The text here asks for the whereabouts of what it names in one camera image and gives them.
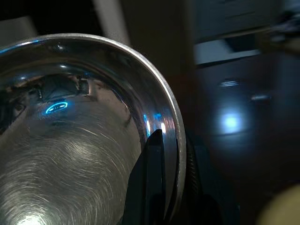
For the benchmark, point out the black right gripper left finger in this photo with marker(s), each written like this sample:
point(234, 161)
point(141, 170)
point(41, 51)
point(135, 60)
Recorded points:
point(147, 182)

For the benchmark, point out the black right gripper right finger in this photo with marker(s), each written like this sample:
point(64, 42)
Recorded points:
point(206, 201)

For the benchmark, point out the stainless steel bowl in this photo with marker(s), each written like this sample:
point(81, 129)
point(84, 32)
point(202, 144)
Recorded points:
point(70, 164)

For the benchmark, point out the dark wooden dining table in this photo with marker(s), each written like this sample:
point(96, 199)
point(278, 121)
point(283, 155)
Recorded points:
point(246, 152)

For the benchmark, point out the pale yellow round plate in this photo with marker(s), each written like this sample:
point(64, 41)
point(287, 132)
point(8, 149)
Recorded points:
point(281, 208)

